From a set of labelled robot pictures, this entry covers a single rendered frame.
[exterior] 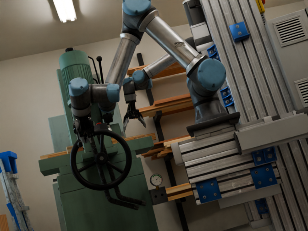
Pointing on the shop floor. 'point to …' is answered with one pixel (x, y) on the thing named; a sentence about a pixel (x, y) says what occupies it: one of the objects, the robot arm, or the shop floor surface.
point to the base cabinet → (109, 209)
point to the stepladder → (12, 200)
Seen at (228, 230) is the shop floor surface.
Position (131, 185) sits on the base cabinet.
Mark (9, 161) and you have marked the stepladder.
